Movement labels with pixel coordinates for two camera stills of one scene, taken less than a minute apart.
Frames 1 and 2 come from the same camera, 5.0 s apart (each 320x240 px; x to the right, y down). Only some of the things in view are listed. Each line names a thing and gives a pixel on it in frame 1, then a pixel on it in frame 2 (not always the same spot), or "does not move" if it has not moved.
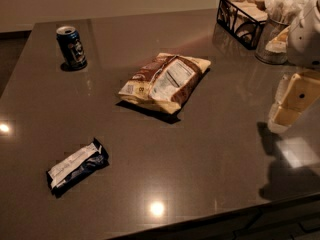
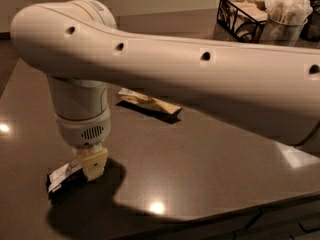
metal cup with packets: (281, 11) does not move
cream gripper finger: (281, 89) to (81, 133)
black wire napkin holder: (241, 16) does not move
